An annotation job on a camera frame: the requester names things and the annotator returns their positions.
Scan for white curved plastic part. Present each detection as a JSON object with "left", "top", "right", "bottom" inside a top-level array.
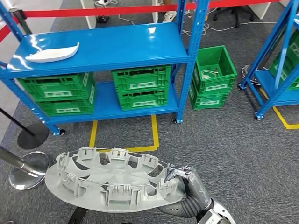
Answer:
[{"left": 25, "top": 42, "right": 80, "bottom": 63}]

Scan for white furniture block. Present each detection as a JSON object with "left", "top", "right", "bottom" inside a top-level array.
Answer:
[{"left": 248, "top": 2, "right": 272, "bottom": 20}]

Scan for black floor device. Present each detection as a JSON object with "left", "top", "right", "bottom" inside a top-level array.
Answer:
[{"left": 96, "top": 14, "right": 109, "bottom": 24}]

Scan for long red barrier belt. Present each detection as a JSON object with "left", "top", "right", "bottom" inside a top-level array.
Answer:
[{"left": 22, "top": 0, "right": 281, "bottom": 19}]

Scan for black base stanchion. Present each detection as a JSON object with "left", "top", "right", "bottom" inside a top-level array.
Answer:
[{"left": 0, "top": 107, "right": 49, "bottom": 151}]

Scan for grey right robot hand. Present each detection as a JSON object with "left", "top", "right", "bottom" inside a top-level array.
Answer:
[{"left": 164, "top": 166, "right": 213, "bottom": 211}]

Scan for blue steel shelf rack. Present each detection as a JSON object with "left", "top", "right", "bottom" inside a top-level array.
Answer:
[
  {"left": 238, "top": 0, "right": 299, "bottom": 121},
  {"left": 0, "top": 0, "right": 209, "bottom": 137}
]

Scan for white floor cable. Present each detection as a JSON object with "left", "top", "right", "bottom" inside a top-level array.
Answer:
[
  {"left": 182, "top": 21, "right": 277, "bottom": 37},
  {"left": 118, "top": 14, "right": 136, "bottom": 26}
]

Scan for black robot lower body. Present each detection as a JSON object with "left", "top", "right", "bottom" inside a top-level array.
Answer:
[{"left": 68, "top": 207, "right": 88, "bottom": 224}]

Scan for yellow floor marking tape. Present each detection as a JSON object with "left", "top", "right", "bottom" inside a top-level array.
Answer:
[{"left": 258, "top": 87, "right": 299, "bottom": 130}]

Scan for black stanchion post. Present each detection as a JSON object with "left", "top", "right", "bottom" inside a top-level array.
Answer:
[{"left": 9, "top": 8, "right": 32, "bottom": 35}]

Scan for white charger with cable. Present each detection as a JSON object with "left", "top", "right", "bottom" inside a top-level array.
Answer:
[{"left": 201, "top": 69, "right": 219, "bottom": 80}]

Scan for white office desk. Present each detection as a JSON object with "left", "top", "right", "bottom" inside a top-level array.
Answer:
[{"left": 80, "top": 0, "right": 162, "bottom": 29}]

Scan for green plastic crate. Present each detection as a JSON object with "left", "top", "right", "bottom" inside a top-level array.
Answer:
[
  {"left": 17, "top": 72, "right": 96, "bottom": 102},
  {"left": 193, "top": 45, "right": 238, "bottom": 95},
  {"left": 189, "top": 81, "right": 230, "bottom": 111},
  {"left": 36, "top": 85, "right": 96, "bottom": 117},
  {"left": 117, "top": 90, "right": 169, "bottom": 111},
  {"left": 286, "top": 29, "right": 299, "bottom": 67},
  {"left": 112, "top": 65, "right": 171, "bottom": 93},
  {"left": 269, "top": 52, "right": 299, "bottom": 91}
]

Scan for short red barrier belt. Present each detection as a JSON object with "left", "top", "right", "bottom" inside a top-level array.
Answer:
[{"left": 0, "top": 16, "right": 20, "bottom": 44}]

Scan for white power strip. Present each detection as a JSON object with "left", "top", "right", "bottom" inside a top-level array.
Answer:
[{"left": 94, "top": 0, "right": 119, "bottom": 8}]

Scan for grey plastic wheel hubcap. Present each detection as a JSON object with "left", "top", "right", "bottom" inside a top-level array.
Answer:
[{"left": 44, "top": 147, "right": 187, "bottom": 214}]

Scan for black office chair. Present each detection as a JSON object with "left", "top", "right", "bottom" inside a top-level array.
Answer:
[{"left": 213, "top": 5, "right": 256, "bottom": 28}]

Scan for silver stanchion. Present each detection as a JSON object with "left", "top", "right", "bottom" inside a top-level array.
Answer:
[
  {"left": 242, "top": 23, "right": 288, "bottom": 86},
  {"left": 0, "top": 146, "right": 50, "bottom": 191}
]

